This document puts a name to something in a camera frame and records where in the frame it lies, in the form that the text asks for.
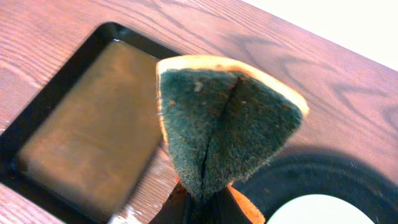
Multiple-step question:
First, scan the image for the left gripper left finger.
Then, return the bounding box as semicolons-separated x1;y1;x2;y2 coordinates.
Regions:
149;182;193;224

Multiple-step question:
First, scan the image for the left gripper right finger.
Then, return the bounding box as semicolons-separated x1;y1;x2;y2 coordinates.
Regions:
214;187;251;224

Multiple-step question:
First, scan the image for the light green plate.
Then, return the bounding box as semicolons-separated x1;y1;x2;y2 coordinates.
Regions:
266;194;374;224

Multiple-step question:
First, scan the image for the green yellow sponge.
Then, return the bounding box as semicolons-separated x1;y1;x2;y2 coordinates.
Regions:
156;55;309;223

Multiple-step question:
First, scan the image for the black round tray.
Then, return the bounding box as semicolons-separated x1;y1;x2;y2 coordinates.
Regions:
233;154;397;223

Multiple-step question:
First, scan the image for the black rectangular water tray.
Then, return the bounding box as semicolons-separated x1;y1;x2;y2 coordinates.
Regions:
1;22;176;223

